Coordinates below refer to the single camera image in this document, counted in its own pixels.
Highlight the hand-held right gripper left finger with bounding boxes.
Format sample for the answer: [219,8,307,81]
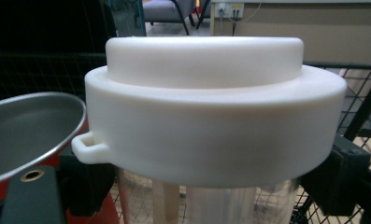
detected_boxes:
[59,154,116,217]

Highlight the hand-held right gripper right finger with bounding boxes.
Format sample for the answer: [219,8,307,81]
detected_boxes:
[297,133,371,217]

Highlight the red frying pan black handle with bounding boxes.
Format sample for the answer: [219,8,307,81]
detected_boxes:
[0,91,121,224]

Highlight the clear plastic jar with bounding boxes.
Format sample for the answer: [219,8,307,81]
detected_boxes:
[117,166,300,224]

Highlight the white plastic jar lid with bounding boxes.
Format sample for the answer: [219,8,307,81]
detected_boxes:
[71,35,349,189]

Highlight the wooden leg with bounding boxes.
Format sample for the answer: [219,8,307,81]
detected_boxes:
[150,180,181,224]

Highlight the dark curtain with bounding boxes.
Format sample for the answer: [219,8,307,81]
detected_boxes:
[0,0,118,54]

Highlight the grey chair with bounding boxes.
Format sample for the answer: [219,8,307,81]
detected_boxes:
[141,0,213,35]

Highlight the black wire mesh fence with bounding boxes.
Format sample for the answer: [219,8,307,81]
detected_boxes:
[293,61,371,224]
[0,51,108,104]

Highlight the black plugged cable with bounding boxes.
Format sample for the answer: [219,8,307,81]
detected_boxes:
[232,9,239,37]

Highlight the white wall socket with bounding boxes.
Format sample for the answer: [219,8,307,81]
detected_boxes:
[214,2,246,19]

